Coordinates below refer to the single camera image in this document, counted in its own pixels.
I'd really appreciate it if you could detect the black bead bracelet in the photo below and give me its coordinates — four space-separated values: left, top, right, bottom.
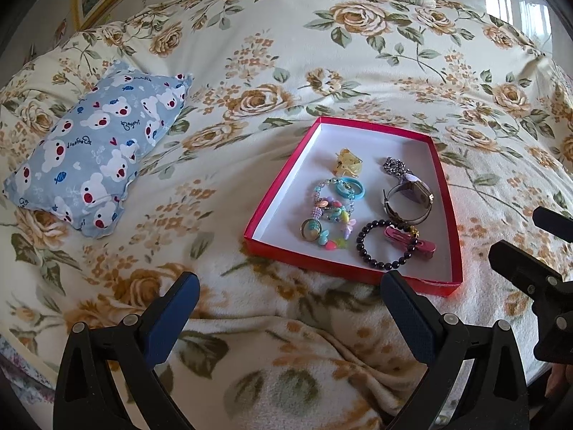
356 219 422 272

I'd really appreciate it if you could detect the person's right hand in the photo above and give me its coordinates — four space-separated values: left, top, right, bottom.
543 362 573 398

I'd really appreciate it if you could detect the colourful bead bracelet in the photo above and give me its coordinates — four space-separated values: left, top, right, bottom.
313 195 360 252

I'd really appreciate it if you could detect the yellow hair claw clip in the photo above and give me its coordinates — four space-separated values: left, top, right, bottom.
331 147 363 178

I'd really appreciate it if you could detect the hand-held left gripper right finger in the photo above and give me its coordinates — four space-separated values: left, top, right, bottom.
379 269 531 430

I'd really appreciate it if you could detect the light blue bead bracelet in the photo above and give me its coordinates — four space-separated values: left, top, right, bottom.
312 178 346 209

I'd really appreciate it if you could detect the blue hair tie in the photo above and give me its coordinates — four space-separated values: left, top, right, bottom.
338 178 369 200

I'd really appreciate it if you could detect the red shallow cardboard box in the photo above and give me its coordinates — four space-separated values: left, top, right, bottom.
243 116 464 297

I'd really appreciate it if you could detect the silver band wristwatch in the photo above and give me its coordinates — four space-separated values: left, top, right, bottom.
382 174 435 225

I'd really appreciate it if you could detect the round stone ring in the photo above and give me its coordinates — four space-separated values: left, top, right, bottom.
299 218 331 241

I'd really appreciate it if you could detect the cream floral blanket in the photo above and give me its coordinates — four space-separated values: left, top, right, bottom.
0 0 573 430

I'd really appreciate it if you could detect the silver chain necklace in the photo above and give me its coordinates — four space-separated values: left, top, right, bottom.
382 156 418 183

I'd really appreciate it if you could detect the pink hair clip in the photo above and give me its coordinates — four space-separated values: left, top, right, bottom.
384 226 436 261

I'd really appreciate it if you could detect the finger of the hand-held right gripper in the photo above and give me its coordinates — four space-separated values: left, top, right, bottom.
532 206 573 235
487 239 573 296

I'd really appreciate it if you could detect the blue bear print pillow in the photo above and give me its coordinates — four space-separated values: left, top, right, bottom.
2 59 194 239

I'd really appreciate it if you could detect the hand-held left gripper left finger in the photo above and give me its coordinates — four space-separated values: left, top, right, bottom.
53 271 201 430

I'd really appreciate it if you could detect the purple hair tie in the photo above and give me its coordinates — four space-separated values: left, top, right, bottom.
400 179 426 202

